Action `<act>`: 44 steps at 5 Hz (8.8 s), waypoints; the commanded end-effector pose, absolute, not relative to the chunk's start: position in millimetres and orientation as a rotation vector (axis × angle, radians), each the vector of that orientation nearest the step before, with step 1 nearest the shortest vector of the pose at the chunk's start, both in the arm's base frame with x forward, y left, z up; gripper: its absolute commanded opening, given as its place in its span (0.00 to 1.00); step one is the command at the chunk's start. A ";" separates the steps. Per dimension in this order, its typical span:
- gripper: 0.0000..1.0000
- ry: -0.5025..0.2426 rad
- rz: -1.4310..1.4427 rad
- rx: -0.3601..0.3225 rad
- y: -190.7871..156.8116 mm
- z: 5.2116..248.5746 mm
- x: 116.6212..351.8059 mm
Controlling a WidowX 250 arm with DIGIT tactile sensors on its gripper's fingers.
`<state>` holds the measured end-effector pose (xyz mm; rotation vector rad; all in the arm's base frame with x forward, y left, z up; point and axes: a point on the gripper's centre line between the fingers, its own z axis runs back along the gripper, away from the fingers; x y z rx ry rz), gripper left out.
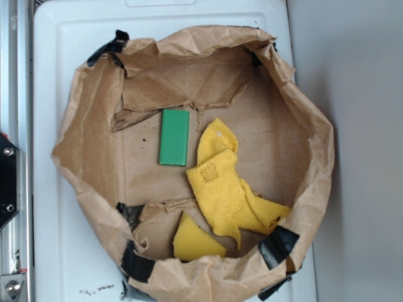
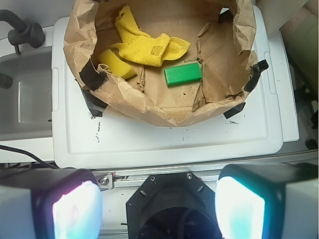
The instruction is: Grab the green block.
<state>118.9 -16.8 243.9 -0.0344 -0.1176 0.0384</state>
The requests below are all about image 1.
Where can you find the white plastic bin lid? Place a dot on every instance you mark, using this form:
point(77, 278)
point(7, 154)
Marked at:
point(70, 263)

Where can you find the yellow textured cloth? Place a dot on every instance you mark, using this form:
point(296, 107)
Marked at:
point(227, 201)

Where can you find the brown paper bag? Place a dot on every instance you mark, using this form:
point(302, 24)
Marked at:
point(109, 143)

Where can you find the yellow sponge wedge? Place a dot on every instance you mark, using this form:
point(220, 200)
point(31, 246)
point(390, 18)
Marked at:
point(192, 242)

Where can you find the metal frame rail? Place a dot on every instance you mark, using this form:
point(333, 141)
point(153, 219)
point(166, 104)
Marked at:
point(17, 260)

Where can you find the green rectangular block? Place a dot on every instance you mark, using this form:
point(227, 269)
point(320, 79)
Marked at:
point(174, 137)

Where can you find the black mounting bracket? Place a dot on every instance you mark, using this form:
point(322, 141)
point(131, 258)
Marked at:
point(9, 181)

